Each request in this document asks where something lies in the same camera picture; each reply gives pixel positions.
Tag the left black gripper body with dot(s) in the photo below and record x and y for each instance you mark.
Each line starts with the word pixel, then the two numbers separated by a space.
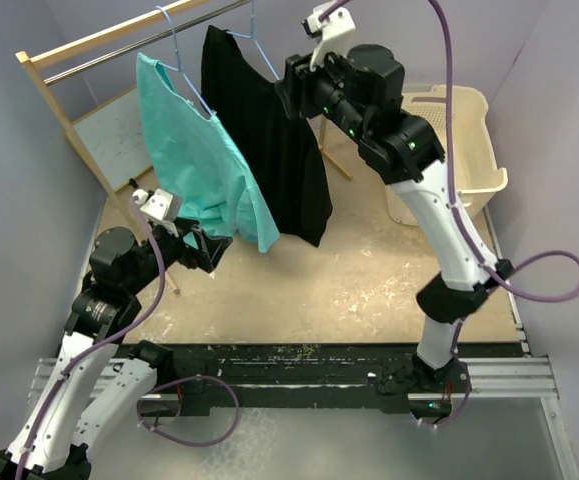
pixel 172 247

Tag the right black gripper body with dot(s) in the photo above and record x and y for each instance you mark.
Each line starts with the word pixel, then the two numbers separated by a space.
pixel 309 90

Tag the black t shirt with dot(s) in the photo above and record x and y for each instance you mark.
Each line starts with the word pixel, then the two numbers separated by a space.
pixel 282 153

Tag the blue wire hanger of black shirt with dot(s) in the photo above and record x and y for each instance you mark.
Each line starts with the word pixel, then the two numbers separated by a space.
pixel 253 36

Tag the teal t shirt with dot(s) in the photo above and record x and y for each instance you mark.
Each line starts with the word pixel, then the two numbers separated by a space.
pixel 196 159

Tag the blue wire hanger of teal shirt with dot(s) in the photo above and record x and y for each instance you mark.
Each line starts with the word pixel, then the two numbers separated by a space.
pixel 179 64

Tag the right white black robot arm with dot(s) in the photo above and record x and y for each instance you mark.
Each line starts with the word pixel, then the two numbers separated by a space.
pixel 361 93

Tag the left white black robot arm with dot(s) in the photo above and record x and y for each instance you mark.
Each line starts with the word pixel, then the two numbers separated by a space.
pixel 69 422

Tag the cream plastic laundry basket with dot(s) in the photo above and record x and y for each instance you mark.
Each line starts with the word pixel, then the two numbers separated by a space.
pixel 477 176

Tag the wooden clothes rack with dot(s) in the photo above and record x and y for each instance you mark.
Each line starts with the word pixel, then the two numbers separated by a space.
pixel 66 61

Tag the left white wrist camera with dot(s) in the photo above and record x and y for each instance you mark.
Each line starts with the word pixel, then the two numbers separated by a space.
pixel 158 205

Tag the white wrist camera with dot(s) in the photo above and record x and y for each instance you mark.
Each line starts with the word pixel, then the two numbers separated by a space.
pixel 158 205
pixel 333 28

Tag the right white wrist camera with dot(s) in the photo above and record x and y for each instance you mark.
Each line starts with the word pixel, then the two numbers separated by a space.
pixel 333 28

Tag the small whiteboard wooden frame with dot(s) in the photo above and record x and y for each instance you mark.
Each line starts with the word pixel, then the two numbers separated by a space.
pixel 113 136

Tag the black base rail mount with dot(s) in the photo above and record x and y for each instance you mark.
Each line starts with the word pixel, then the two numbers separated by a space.
pixel 381 376

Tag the aluminium frame rail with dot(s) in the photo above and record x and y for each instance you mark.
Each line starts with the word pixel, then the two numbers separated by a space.
pixel 494 370

